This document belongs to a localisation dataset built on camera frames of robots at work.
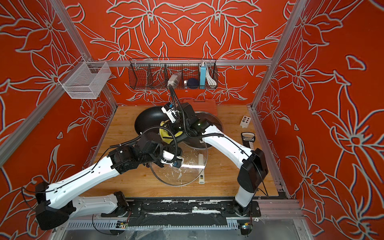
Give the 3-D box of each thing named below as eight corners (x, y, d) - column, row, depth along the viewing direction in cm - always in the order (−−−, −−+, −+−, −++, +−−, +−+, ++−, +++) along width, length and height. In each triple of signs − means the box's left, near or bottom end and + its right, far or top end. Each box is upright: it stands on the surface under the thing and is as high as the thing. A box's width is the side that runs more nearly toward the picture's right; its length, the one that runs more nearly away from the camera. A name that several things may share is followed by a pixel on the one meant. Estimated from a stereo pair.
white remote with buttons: (238, 126, 109) (239, 123, 106) (242, 117, 114) (243, 114, 111) (246, 129, 107) (248, 126, 104) (250, 120, 112) (251, 117, 109)
